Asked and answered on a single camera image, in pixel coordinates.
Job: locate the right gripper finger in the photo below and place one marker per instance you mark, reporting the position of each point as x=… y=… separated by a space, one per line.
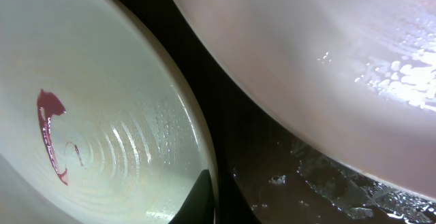
x=199 y=206

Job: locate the pink plate with red stain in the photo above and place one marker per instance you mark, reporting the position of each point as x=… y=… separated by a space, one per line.
x=353 y=78

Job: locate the large brown serving tray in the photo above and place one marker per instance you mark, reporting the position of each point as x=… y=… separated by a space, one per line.
x=265 y=173

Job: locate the cream plate with red stain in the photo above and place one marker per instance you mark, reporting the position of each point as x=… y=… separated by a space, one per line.
x=98 y=124

